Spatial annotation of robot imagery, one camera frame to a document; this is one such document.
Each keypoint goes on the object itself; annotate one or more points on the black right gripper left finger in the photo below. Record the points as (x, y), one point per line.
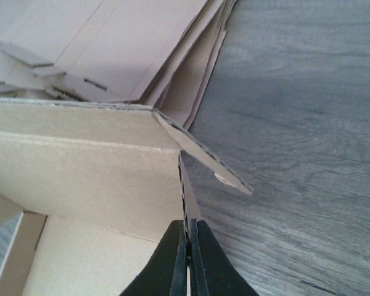
(166, 271)

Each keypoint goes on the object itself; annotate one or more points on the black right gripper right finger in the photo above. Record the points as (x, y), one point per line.
(211, 271)

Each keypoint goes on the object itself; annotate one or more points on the brown cardboard box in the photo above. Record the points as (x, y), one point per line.
(95, 186)

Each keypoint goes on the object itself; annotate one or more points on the stack of flat cardboard sheets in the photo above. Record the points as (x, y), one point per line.
(155, 53)

